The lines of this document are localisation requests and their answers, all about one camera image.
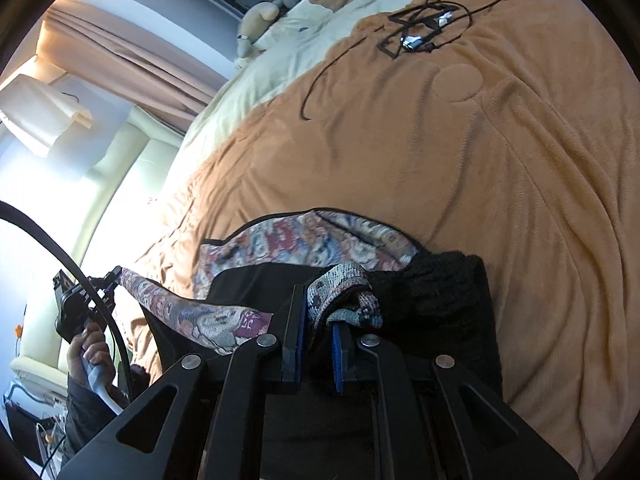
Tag pink curtain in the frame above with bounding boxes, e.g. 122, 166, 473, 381
37, 2, 228, 136

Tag orange fleece blanket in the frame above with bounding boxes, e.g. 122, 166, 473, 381
122, 0, 640, 480

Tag person's left forearm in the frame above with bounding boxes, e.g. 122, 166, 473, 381
62, 375, 136, 463

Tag black cable tangle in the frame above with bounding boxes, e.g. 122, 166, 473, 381
300, 0, 508, 121

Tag cream duvet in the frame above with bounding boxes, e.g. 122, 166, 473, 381
177, 10, 381, 161

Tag hanging cream garment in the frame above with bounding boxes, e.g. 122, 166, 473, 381
0, 72, 94, 157

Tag beige stuffed toy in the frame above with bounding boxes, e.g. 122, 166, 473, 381
234, 2, 281, 70

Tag black pants with patterned lining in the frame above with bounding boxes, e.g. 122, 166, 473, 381
117, 207, 503, 403

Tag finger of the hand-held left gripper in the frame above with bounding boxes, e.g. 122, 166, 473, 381
90, 266, 124, 292

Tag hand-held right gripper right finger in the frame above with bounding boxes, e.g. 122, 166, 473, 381
331, 322, 581, 480

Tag white leather chair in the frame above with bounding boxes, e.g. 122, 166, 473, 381
10, 352, 71, 380

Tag person's left hand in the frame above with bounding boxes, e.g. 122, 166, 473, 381
66, 322, 113, 385

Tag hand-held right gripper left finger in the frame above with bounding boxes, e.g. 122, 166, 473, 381
62, 284, 307, 480

